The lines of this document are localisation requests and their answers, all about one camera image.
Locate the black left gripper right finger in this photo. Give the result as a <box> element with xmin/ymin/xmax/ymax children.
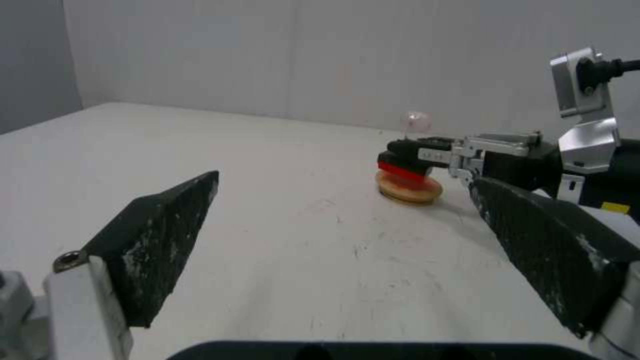
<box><xmin>469</xmin><ymin>176</ymin><xmax>640</xmax><ymax>360</ymax></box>

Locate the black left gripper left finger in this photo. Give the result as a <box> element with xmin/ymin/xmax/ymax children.
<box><xmin>0</xmin><ymin>170</ymin><xmax>221</xmax><ymax>360</ymax></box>

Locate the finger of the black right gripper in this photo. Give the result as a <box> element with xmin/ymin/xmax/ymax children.
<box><xmin>388</xmin><ymin>130</ymin><xmax>545</xmax><ymax>157</ymax></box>
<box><xmin>417</xmin><ymin>148</ymin><xmax>487</xmax><ymax>185</ymax></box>

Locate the round wooden red ink pad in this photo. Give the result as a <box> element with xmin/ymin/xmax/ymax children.
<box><xmin>375</xmin><ymin>170</ymin><xmax>444</xmax><ymax>206</ymax></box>

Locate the small clear pink round case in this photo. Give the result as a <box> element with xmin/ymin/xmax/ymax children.
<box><xmin>401</xmin><ymin>110</ymin><xmax>433</xmax><ymax>133</ymax></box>

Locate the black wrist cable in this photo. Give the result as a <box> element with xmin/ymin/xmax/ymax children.
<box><xmin>576</xmin><ymin>57</ymin><xmax>640</xmax><ymax>93</ymax></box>

